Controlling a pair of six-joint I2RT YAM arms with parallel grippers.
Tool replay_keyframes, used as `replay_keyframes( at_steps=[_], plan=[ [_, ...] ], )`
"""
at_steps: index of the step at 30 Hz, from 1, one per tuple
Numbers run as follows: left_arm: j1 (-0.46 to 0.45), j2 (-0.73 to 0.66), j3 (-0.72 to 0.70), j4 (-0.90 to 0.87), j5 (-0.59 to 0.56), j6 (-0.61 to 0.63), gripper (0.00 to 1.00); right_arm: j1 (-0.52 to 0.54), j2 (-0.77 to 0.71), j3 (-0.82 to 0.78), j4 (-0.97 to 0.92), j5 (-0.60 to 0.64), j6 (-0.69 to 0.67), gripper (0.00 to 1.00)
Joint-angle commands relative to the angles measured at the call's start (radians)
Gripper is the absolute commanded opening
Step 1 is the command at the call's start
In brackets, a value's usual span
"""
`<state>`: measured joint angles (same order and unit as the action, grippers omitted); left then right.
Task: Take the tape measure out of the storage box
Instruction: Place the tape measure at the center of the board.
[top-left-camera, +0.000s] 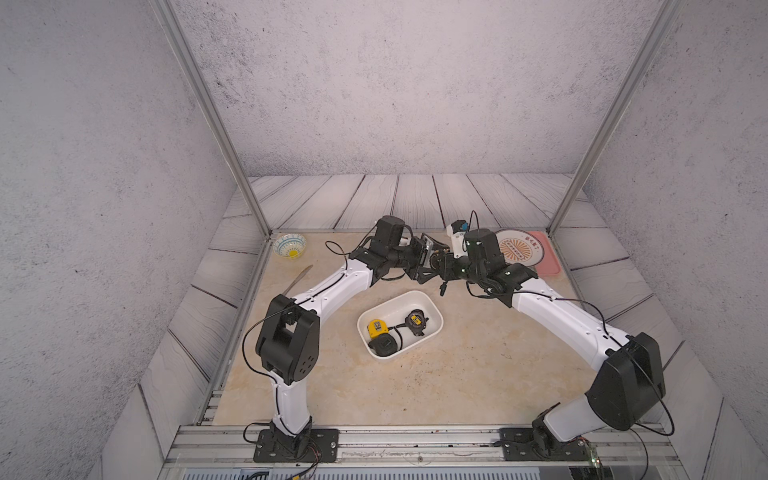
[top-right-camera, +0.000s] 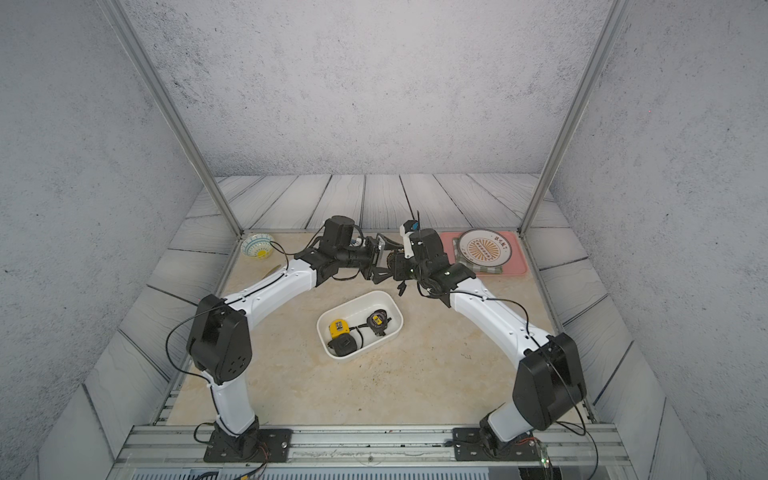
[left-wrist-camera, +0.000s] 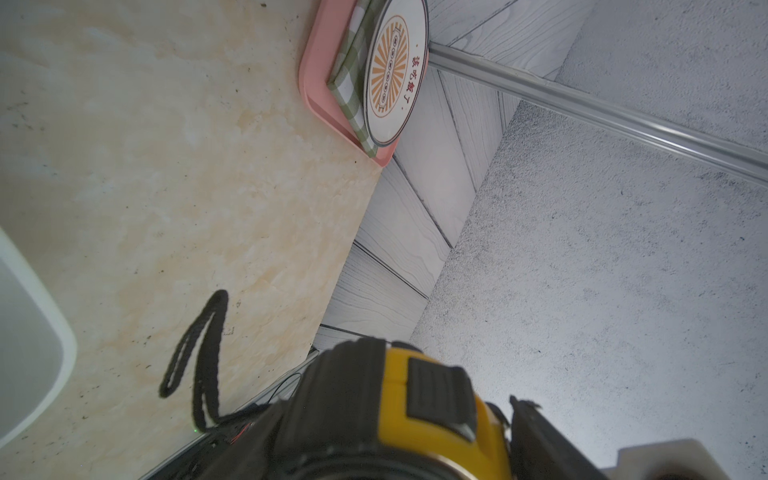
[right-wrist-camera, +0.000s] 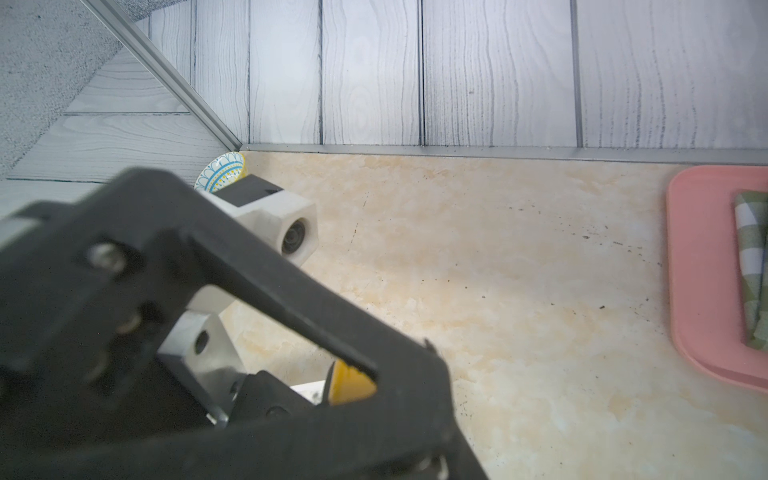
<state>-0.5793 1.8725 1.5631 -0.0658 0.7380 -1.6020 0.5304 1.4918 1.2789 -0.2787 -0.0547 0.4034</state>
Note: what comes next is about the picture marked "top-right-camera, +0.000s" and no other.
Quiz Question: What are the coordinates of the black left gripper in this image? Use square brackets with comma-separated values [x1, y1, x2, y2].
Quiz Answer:
[334, 232, 403, 283]

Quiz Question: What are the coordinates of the black yellow tape measure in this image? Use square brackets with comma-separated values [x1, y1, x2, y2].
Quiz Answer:
[366, 309, 391, 337]

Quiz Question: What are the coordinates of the white plastic storage box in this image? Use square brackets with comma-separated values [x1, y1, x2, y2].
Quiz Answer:
[316, 290, 404, 362]

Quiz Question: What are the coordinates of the large black tape measure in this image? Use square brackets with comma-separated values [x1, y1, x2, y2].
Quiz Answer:
[327, 333, 358, 358]

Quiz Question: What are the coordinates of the round black tape measure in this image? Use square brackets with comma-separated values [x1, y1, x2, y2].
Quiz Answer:
[387, 251, 410, 281]

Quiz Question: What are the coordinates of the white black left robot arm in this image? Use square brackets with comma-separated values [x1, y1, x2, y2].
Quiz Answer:
[187, 215, 412, 445]

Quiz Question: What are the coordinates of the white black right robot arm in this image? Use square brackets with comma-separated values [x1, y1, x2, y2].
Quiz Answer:
[387, 220, 587, 456]

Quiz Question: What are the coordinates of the white orange patterned plate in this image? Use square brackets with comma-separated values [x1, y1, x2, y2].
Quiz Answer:
[458, 229, 513, 269]

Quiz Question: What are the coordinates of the green checked cloth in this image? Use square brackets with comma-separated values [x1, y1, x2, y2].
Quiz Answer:
[452, 238, 503, 275]

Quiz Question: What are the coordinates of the slim metal knife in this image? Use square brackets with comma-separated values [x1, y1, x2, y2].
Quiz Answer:
[262, 265, 283, 279]

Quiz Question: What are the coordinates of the pink tray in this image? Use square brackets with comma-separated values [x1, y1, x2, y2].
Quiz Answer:
[439, 230, 528, 276]

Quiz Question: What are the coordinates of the patterned ceramic bowl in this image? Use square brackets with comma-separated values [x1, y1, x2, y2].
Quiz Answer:
[240, 233, 274, 259]

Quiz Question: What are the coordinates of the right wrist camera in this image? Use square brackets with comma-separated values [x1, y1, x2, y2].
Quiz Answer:
[399, 219, 419, 259]

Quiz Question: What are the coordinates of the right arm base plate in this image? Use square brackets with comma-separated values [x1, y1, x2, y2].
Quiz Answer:
[450, 427, 542, 463]

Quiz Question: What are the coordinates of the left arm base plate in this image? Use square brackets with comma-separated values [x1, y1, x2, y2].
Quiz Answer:
[203, 425, 293, 464]

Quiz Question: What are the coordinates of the aluminium front rail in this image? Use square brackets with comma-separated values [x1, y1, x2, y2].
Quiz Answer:
[108, 422, 636, 479]

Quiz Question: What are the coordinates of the right aluminium frame post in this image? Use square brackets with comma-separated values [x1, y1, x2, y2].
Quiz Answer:
[518, 0, 632, 238]

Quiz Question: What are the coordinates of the aluminium frame post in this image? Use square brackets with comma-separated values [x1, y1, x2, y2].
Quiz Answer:
[98, 0, 244, 238]
[518, 0, 632, 238]

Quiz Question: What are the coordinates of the left aluminium frame post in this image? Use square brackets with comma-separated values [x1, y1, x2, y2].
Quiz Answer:
[98, 0, 244, 238]

